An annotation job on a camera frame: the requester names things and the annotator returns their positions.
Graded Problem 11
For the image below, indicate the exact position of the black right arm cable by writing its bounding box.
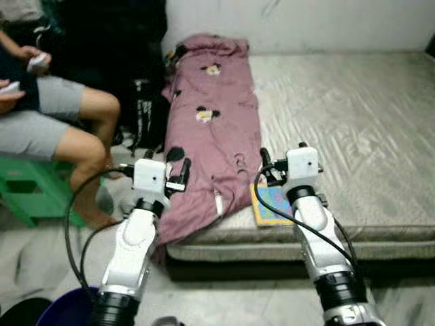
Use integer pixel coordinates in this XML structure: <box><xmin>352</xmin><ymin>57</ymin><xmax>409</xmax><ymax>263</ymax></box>
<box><xmin>254</xmin><ymin>170</ymin><xmax>360</xmax><ymax>269</ymax></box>

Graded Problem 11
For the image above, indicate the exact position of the person's left hand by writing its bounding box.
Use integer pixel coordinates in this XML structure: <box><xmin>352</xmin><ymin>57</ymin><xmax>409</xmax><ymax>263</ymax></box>
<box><xmin>19</xmin><ymin>45</ymin><xmax>48</xmax><ymax>67</ymax></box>

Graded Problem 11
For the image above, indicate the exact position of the blue plastic bucket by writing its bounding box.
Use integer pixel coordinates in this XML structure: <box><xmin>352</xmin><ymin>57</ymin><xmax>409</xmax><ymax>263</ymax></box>
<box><xmin>35</xmin><ymin>287</ymin><xmax>103</xmax><ymax>326</ymax></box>

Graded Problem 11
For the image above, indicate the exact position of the black round bin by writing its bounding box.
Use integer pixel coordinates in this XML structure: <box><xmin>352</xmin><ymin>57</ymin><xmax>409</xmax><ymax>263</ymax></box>
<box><xmin>0</xmin><ymin>297</ymin><xmax>54</xmax><ymax>326</ymax></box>

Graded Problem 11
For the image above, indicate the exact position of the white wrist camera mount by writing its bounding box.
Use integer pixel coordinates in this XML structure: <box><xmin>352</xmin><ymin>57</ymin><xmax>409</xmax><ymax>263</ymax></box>
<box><xmin>284</xmin><ymin>146</ymin><xmax>321</xmax><ymax>189</ymax></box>
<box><xmin>133</xmin><ymin>158</ymin><xmax>169</xmax><ymax>199</ymax></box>

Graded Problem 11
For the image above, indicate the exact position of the green plastic stool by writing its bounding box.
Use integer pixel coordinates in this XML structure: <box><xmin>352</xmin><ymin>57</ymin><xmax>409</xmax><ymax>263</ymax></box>
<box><xmin>0</xmin><ymin>156</ymin><xmax>89</xmax><ymax>228</ymax></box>

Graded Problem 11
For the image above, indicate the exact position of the white quilted mattress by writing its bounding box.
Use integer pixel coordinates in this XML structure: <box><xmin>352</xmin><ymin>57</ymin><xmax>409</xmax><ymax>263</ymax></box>
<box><xmin>167</xmin><ymin>53</ymin><xmax>435</xmax><ymax>262</ymax></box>

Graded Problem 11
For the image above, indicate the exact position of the person's right hand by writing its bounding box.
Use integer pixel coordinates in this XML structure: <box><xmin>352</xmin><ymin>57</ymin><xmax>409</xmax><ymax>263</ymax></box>
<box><xmin>0</xmin><ymin>90</ymin><xmax>27</xmax><ymax>115</ymax></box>

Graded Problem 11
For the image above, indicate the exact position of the black backpack with white print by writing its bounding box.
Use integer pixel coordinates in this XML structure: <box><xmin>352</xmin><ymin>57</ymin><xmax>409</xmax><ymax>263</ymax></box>
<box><xmin>129</xmin><ymin>78</ymin><xmax>171</xmax><ymax>153</ymax></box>

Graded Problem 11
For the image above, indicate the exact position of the silver left robot leg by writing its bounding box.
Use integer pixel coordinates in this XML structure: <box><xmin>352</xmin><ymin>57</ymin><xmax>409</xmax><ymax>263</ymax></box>
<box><xmin>151</xmin><ymin>316</ymin><xmax>184</xmax><ymax>326</ymax></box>

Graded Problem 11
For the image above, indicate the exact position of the pink cartoon print blanket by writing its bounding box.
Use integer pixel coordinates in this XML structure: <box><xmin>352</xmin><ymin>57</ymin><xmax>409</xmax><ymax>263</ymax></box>
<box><xmin>155</xmin><ymin>34</ymin><xmax>262</xmax><ymax>249</ymax></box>

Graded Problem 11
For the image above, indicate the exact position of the colourful children's book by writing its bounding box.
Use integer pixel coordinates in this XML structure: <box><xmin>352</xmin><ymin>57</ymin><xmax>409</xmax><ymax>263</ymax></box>
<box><xmin>249</xmin><ymin>182</ymin><xmax>296</xmax><ymax>228</ymax></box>

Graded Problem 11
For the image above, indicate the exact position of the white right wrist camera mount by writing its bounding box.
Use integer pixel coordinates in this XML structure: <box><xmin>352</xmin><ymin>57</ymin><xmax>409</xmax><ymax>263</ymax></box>
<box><xmin>284</xmin><ymin>146</ymin><xmax>321</xmax><ymax>189</ymax></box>

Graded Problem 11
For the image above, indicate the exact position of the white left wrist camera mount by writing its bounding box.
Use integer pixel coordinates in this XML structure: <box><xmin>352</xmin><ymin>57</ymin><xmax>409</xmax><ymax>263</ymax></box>
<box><xmin>133</xmin><ymin>158</ymin><xmax>169</xmax><ymax>199</ymax></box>

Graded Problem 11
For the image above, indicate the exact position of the person in grey shorts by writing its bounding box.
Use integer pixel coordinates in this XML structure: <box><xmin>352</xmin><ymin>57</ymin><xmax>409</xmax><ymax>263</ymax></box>
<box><xmin>0</xmin><ymin>27</ymin><xmax>122</xmax><ymax>230</ymax></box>

